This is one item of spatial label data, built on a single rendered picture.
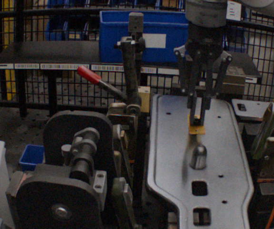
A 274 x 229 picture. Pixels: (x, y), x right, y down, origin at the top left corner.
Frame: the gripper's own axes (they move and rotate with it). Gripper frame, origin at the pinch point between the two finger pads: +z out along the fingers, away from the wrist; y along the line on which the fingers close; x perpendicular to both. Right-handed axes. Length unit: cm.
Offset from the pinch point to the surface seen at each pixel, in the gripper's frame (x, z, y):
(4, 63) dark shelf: 32, 4, -59
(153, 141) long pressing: -5.0, 6.1, -9.3
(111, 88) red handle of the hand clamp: -0.7, -3.6, -18.9
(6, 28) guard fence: 163, 30, -113
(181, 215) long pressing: -29.1, 6.0, -3.7
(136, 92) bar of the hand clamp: -1.7, -3.7, -13.7
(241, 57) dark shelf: 50, 4, 21
